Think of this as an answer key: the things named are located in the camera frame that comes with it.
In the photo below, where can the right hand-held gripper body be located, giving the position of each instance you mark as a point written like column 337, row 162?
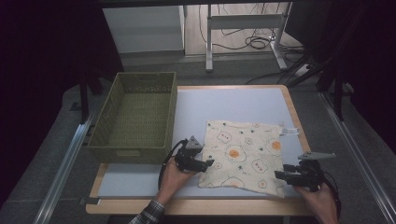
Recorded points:
column 309, row 174

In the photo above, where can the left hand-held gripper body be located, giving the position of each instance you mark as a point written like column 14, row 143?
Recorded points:
column 188, row 154

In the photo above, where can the cream egg print cloth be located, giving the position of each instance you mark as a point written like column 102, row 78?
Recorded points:
column 246, row 155

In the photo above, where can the green woven plastic basket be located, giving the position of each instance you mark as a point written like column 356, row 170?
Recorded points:
column 138, row 124

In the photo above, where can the person's right hand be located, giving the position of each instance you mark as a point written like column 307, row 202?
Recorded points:
column 320, row 202

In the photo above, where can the person's left hand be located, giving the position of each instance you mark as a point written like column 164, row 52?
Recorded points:
column 172, row 183

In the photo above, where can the white table mat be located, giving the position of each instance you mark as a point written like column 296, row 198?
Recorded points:
column 230, row 102

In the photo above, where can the black stand leg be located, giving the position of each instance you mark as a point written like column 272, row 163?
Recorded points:
column 84, row 96
column 339, row 96

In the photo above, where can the white power strip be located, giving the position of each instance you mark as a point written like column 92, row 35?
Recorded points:
column 302, row 70

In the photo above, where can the dark curtain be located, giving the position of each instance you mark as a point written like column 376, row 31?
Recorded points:
column 367, row 56
column 40, row 77

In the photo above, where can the white cabinet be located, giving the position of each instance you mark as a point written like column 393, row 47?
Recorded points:
column 143, row 29

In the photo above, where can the aluminium floor rail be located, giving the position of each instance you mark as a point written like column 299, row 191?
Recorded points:
column 62, row 171
column 358, row 149

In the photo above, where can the white metal desk frame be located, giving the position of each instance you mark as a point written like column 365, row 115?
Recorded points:
column 246, row 21

